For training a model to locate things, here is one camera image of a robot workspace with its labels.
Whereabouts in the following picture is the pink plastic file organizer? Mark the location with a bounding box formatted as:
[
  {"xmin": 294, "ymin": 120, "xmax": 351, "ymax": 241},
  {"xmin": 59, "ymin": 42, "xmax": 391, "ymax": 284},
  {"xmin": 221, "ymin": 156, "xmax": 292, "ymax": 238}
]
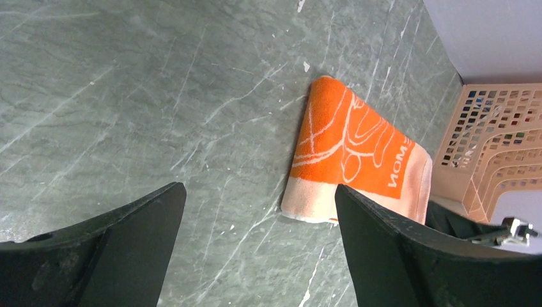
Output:
[{"xmin": 431, "ymin": 83, "xmax": 541, "ymax": 222}]

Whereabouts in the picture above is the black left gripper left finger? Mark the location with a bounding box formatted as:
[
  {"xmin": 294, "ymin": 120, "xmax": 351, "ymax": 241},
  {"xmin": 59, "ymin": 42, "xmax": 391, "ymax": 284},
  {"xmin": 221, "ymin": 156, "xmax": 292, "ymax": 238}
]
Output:
[{"xmin": 1, "ymin": 182, "xmax": 187, "ymax": 306}]

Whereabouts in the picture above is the orange and cream towel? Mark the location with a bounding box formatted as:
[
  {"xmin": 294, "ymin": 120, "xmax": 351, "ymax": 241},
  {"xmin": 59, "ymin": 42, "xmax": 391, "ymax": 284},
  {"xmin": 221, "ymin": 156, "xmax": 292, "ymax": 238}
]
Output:
[{"xmin": 280, "ymin": 75, "xmax": 433, "ymax": 224}]

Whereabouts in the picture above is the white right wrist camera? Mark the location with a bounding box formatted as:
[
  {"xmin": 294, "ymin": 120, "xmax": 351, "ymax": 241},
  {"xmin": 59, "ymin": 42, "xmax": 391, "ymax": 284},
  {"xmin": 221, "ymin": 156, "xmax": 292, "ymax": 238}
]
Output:
[{"xmin": 470, "ymin": 217, "xmax": 539, "ymax": 248}]

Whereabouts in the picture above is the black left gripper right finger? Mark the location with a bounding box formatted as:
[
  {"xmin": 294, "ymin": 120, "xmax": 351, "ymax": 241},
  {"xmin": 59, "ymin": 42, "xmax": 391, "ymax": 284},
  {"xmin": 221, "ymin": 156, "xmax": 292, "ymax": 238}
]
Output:
[{"xmin": 335, "ymin": 185, "xmax": 541, "ymax": 306}]

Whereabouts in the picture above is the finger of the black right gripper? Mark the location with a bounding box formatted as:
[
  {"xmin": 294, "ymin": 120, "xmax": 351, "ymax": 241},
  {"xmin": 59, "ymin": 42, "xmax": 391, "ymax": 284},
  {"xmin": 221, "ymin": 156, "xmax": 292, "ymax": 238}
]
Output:
[{"xmin": 425, "ymin": 200, "xmax": 511, "ymax": 246}]

